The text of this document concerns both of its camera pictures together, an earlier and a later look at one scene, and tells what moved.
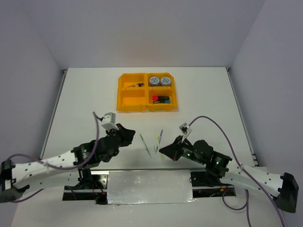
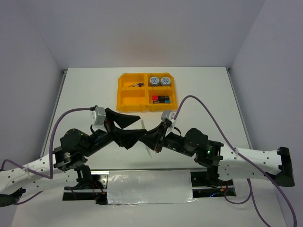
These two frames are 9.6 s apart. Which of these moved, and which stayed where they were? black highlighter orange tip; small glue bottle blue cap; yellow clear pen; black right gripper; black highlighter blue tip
Moved: yellow clear pen; black right gripper
Stayed: small glue bottle blue cap; black highlighter blue tip; black highlighter orange tip
